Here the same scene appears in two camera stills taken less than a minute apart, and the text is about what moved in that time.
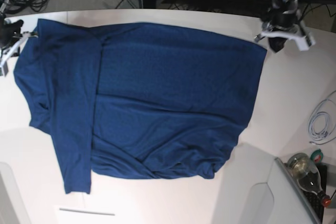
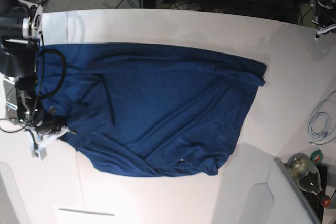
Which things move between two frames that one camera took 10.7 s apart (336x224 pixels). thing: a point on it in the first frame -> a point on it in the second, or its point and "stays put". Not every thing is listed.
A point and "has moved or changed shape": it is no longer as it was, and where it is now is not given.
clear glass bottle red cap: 305,170 stays put
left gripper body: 9,33 -> 43,127
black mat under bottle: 314,200 stays put
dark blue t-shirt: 139,100 has moved or changed shape
